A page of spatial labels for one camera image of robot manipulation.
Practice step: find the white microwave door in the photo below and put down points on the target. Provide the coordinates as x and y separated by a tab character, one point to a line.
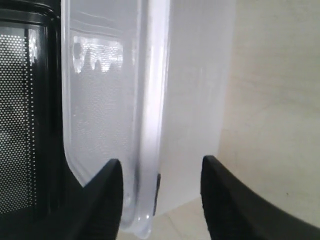
32	160

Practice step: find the translucent plastic food container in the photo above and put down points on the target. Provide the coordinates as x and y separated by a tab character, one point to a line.
144	82

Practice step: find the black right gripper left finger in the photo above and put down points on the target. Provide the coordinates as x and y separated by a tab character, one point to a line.
92	214

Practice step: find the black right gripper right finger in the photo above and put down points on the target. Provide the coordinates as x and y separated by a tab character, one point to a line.
232	211

